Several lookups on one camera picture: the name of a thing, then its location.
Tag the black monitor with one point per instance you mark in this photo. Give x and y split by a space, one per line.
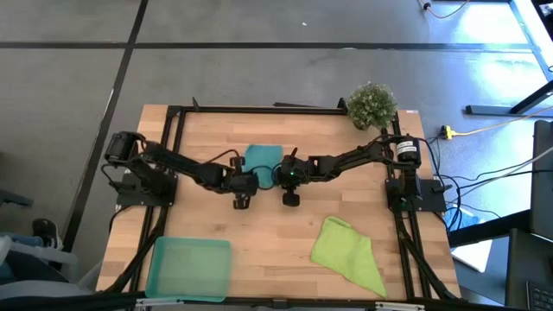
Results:
543 181

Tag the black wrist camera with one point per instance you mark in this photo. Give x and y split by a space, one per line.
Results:
242 202
291 199

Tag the green microfiber towel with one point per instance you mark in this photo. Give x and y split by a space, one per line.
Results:
345 255

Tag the small potted green plant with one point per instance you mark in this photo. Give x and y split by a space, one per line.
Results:
371 105

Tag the dark chair base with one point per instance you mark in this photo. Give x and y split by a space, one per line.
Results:
13 198

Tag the white paper sheet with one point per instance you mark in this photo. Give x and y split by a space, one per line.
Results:
475 255

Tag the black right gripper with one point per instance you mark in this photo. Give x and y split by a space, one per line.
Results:
294 173

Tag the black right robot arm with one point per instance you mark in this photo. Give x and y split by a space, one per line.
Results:
358 157

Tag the teal plastic basket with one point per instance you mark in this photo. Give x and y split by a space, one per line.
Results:
190 268

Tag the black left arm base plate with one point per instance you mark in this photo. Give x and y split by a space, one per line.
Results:
129 198

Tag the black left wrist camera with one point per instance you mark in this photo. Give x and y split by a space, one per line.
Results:
242 202

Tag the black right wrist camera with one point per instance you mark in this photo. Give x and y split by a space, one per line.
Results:
291 199

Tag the blue plastic bag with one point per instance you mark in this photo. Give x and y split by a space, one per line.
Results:
468 218

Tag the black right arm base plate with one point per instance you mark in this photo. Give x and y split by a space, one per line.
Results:
432 201

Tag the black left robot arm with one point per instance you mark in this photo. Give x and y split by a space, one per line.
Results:
181 164

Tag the black desk crossbar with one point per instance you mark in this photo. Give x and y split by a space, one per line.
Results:
488 231

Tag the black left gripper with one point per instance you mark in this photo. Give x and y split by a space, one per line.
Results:
242 181

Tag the black keyboard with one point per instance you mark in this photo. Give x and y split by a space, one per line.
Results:
540 298

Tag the person's foot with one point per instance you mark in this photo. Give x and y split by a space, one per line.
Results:
45 231

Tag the teal microfiber towel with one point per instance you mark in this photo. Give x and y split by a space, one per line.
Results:
263 155

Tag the grey rolling chair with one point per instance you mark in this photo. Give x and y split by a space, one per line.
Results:
43 287

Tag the black desk leg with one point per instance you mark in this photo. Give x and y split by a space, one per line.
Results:
492 110

